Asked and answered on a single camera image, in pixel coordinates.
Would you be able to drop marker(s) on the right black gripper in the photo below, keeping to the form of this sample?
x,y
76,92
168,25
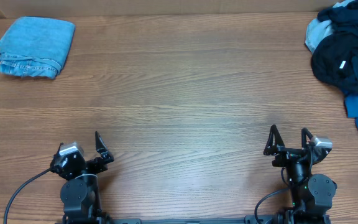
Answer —
x,y
289,150

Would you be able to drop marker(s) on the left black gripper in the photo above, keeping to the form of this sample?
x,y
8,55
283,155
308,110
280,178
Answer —
x,y
95,162

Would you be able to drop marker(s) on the black t-shirt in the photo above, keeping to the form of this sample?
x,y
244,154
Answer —
x,y
335,62

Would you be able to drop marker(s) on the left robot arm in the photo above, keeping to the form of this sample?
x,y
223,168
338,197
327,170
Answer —
x,y
80,194

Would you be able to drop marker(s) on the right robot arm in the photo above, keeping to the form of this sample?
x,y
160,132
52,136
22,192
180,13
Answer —
x,y
311,194

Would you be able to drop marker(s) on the light blue denim jeans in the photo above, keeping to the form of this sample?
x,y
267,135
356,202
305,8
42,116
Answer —
x,y
316,31

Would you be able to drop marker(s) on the folded blue jeans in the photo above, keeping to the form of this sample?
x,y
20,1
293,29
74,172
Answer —
x,y
36,47

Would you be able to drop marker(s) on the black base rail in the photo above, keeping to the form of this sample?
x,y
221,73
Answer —
x,y
248,219

